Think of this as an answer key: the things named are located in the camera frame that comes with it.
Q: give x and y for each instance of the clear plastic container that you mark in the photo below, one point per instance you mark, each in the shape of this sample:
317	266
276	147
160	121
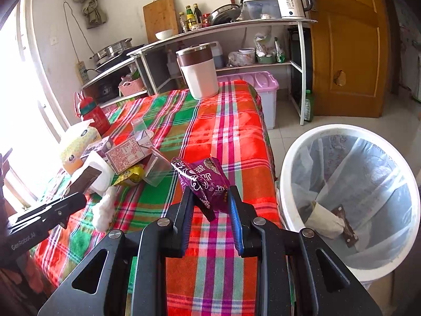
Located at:
259	10

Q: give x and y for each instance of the purple snack packet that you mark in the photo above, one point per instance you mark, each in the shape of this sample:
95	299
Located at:
200	177

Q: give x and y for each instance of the small clear seasoning bottle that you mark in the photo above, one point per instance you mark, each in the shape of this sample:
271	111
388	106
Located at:
183	23

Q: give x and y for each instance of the white power strip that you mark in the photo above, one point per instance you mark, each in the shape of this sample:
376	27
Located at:
82	72

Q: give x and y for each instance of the green packet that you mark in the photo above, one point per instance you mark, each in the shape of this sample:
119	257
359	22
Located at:
280	52

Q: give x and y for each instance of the small white printed carton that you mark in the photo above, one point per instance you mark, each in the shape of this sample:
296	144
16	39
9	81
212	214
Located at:
100	146

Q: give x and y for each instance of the small clear plastic cup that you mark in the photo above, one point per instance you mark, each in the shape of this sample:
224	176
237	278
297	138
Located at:
139	126

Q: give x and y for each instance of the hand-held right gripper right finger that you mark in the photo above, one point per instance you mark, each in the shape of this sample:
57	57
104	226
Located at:
235	223

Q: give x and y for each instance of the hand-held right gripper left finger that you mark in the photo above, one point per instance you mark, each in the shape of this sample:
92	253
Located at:
182	227

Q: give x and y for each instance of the low white side table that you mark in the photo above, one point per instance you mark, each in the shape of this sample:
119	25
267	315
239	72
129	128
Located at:
108	71

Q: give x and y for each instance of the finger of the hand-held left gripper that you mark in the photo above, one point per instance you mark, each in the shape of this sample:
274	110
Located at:
56	202
49	219

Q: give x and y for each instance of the white tissue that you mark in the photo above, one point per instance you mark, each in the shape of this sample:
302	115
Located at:
103	210

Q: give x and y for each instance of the clear plastic bag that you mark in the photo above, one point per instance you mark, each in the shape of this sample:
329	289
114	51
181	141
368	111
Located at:
234	60

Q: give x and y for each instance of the wooden door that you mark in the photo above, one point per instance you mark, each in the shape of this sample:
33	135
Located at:
345	56

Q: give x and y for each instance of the clear plastic packaging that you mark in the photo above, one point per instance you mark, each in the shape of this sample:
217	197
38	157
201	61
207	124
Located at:
158	171

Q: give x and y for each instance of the red jar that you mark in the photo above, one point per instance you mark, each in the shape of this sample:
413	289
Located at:
206	20

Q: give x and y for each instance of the pink cardboard box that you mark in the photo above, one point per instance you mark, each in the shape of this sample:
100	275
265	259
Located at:
126	153

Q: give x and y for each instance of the brown wrapper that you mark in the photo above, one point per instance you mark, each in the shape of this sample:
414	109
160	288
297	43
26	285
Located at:
348	227

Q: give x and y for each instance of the plaid tablecloth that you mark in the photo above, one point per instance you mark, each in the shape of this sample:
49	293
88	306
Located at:
213	131

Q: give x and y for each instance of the green glass bottle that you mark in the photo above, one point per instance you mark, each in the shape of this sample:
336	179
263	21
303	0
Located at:
309	107

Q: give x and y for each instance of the white trash bin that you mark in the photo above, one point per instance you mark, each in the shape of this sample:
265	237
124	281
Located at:
289	171

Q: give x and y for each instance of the green bowl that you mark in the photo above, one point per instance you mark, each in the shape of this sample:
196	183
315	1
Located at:
265	60

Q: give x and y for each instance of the black flat panel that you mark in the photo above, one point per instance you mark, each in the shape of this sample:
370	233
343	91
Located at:
306	59

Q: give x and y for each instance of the red bottle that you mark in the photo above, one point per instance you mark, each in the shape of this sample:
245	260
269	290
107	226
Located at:
95	115

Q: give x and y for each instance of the steel steamer pot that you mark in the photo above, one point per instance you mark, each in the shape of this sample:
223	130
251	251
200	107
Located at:
111	47

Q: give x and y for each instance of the clear plastic bin liner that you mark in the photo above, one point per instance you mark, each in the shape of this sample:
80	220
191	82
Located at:
378	184

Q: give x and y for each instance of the beige wrapper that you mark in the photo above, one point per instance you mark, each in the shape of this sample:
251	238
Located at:
324	220

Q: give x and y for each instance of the pink plastic basket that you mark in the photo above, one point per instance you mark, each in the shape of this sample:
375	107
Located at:
131	87

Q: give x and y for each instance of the steel frying pan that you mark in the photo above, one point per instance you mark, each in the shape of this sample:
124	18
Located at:
223	13

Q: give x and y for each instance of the yellow snack wrapper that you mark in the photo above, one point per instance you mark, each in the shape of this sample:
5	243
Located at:
131	176

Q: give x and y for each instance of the white electric kettle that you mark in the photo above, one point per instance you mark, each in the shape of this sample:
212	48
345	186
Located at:
291	5

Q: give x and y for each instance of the white and brown jug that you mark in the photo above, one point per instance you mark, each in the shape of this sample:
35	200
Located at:
199	79

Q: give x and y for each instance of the wooden cutting board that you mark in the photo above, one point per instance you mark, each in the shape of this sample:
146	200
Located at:
159	16

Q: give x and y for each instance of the yellow tissue box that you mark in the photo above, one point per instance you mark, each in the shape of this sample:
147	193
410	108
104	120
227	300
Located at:
77	148

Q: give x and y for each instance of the white window frame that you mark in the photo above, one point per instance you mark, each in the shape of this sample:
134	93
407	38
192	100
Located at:
52	115

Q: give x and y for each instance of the white bowl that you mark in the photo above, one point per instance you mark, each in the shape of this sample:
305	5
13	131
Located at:
163	35

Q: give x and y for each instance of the dark sauce bottle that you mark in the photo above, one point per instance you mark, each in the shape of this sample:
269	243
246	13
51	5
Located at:
197	13

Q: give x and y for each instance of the black rice cooker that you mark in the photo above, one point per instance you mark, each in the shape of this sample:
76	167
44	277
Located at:
108	91

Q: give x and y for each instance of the white plastic bag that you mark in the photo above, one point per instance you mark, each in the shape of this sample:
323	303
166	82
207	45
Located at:
263	44

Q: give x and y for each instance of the white plastic jar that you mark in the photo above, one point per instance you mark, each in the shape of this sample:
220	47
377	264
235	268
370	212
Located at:
246	56

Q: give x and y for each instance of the white plastic canister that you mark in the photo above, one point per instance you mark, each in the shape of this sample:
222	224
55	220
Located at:
217	54

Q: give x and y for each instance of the purple plastic storage box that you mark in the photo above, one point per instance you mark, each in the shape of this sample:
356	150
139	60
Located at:
266	105

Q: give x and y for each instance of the white metal shelf rack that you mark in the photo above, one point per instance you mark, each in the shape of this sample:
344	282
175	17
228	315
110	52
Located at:
148	72

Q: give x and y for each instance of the white and brown carton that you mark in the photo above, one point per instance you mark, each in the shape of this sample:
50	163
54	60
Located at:
98	174

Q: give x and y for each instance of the hanging grey cloth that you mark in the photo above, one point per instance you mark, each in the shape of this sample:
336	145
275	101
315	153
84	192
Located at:
92	10

